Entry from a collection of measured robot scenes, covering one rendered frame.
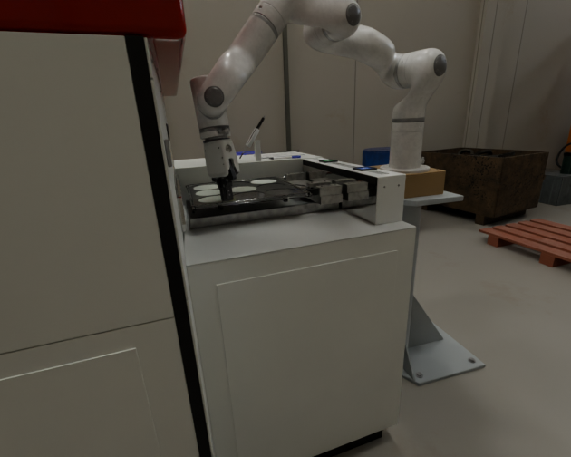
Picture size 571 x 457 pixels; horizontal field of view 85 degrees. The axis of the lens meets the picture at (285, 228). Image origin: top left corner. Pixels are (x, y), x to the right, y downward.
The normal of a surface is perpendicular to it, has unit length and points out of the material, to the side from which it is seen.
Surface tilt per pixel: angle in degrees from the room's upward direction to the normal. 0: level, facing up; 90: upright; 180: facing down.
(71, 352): 90
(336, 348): 90
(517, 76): 90
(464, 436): 0
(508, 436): 0
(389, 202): 90
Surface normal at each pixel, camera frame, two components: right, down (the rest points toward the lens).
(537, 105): 0.28, 0.29
